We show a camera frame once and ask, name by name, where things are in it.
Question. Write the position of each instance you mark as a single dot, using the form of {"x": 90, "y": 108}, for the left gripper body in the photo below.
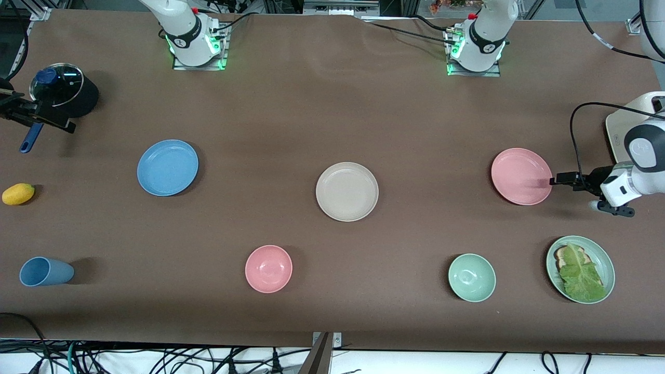
{"x": 590, "y": 181}

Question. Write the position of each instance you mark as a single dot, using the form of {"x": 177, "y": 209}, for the pink plate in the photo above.
{"x": 519, "y": 174}

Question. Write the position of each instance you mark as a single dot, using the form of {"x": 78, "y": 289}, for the blue plate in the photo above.
{"x": 167, "y": 167}

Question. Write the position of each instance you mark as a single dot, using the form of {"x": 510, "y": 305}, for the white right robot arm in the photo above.
{"x": 182, "y": 21}

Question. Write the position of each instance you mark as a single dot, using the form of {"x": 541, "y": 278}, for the glass lid blue knob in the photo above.
{"x": 65, "y": 85}

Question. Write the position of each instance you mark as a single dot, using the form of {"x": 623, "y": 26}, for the cream rounded board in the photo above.
{"x": 615, "y": 130}

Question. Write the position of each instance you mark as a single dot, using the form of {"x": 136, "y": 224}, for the toast slice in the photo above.
{"x": 562, "y": 255}

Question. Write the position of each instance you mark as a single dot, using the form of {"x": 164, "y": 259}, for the yellow lemon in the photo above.
{"x": 18, "y": 194}

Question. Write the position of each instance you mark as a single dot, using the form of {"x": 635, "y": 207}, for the green plate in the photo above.
{"x": 605, "y": 262}

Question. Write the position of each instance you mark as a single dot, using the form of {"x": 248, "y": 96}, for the green lettuce leaf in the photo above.
{"x": 582, "y": 278}

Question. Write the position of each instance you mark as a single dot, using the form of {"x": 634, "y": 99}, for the green bowl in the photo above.
{"x": 471, "y": 277}

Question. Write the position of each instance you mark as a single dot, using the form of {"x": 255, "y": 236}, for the blue cup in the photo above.
{"x": 44, "y": 271}

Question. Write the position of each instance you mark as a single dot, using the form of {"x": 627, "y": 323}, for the beige plate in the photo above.
{"x": 347, "y": 191}

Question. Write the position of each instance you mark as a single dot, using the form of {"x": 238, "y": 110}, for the pink bowl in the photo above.
{"x": 268, "y": 268}

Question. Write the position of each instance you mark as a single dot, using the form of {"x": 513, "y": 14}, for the silver metal box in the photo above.
{"x": 340, "y": 8}

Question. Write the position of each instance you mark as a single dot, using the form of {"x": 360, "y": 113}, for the aluminium frame corner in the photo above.
{"x": 635, "y": 27}
{"x": 41, "y": 14}

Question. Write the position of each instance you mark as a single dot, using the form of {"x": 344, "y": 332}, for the metal table bracket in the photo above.
{"x": 319, "y": 358}

